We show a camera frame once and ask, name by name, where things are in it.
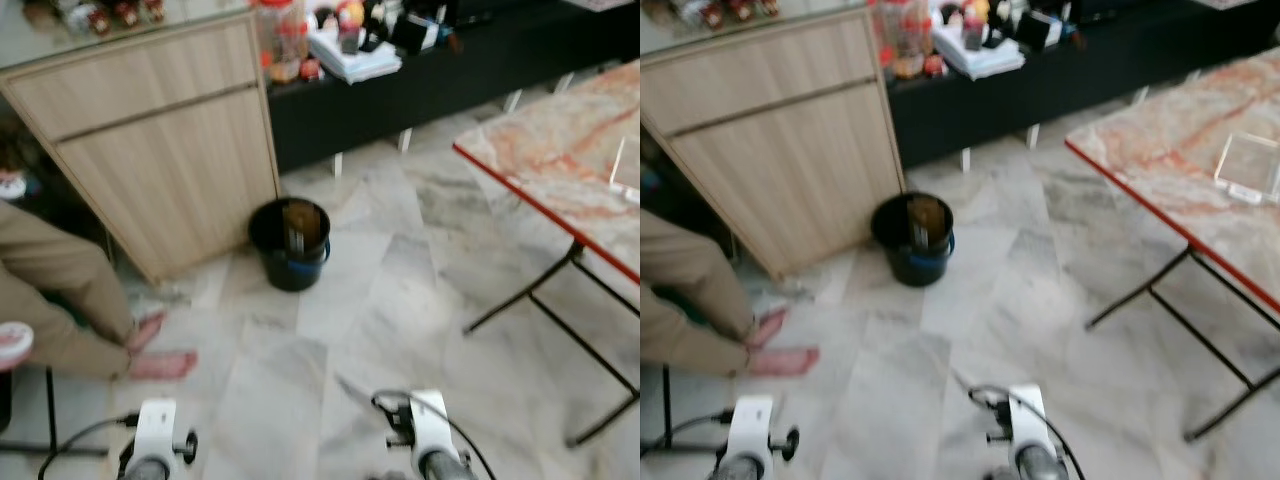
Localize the black rubbish bin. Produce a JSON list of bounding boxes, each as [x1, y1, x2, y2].
[[870, 192, 956, 289], [248, 197, 332, 293]]

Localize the bare person foot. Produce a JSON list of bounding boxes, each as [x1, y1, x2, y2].
[[126, 350, 199, 381], [746, 346, 821, 378], [748, 306, 790, 349], [126, 311, 167, 355]]

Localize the khaki trousered person leg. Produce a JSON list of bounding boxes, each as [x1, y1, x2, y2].
[[0, 296, 134, 381], [640, 208, 759, 341], [640, 300, 751, 378], [0, 200, 141, 346]]

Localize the round red white object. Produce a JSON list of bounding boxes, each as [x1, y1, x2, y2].
[[0, 321, 35, 373]]

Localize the light wooden cabinet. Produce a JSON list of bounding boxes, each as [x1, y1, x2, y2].
[[0, 10, 282, 285], [640, 8, 907, 280]]

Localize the clear acrylic box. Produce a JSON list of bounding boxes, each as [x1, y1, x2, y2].
[[1213, 130, 1280, 207], [608, 134, 641, 207]]

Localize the marble folding table black legs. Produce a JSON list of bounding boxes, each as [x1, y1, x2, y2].
[[452, 60, 641, 449], [1064, 45, 1280, 444]]

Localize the black low sideboard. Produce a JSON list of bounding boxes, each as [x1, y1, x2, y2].
[[267, 0, 641, 174], [887, 0, 1280, 170]]

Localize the stack of white papers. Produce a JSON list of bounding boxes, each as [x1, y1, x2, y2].
[[931, 26, 1027, 82], [307, 28, 404, 85]]

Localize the black white box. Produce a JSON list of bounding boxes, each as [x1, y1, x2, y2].
[[1014, 6, 1073, 52], [389, 8, 448, 57]]

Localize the clear jar with red lid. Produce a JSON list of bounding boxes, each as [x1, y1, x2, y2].
[[874, 0, 937, 80], [254, 0, 312, 84]]

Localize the yellow red figurine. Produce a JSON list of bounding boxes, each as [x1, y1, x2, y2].
[[959, 0, 992, 52], [334, 0, 367, 56]]

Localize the row of small red figurines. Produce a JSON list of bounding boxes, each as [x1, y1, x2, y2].
[[58, 0, 167, 37], [680, 0, 783, 29]]

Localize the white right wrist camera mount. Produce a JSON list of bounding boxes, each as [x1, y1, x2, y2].
[[407, 389, 454, 467], [1003, 384, 1048, 459]]

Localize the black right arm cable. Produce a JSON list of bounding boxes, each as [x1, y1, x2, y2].
[[967, 384, 1089, 480], [371, 389, 498, 480]]

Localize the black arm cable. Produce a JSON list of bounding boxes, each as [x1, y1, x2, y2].
[[967, 384, 1089, 480], [371, 389, 498, 480], [38, 412, 141, 480], [640, 408, 735, 461]]

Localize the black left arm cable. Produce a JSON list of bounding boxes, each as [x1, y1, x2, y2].
[[38, 412, 141, 480], [640, 408, 735, 461]]

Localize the black metal stool frame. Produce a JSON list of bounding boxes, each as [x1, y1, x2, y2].
[[640, 364, 723, 453], [0, 365, 113, 459]]

